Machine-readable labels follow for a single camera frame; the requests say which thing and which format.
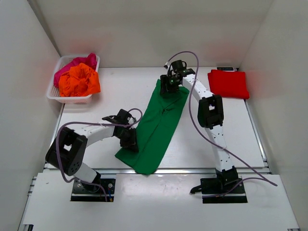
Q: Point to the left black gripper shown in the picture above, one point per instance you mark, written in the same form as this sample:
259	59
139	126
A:
131	143

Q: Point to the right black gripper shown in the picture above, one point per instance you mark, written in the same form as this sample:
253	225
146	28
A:
165	86

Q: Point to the green t shirt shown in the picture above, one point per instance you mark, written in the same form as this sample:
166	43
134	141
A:
155	130

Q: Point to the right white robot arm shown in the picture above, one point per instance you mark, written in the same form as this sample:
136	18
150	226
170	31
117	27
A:
210	116

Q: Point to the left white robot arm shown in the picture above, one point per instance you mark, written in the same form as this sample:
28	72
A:
67	151

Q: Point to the small black device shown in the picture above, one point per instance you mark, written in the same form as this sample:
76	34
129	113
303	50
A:
225	68

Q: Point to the folded red t shirt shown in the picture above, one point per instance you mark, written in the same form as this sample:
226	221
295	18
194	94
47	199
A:
228	84

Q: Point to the orange t shirt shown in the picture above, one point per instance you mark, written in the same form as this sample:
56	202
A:
79	81

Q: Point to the pink t shirt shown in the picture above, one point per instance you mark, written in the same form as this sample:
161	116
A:
90	60

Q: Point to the white plastic basket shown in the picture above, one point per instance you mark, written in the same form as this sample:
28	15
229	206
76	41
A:
53	92

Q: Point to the aluminium rail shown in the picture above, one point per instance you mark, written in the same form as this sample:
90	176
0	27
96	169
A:
159	171

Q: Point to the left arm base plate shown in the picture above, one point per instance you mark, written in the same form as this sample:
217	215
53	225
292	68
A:
88	193

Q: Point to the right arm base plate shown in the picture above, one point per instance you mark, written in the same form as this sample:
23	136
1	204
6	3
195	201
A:
214	193

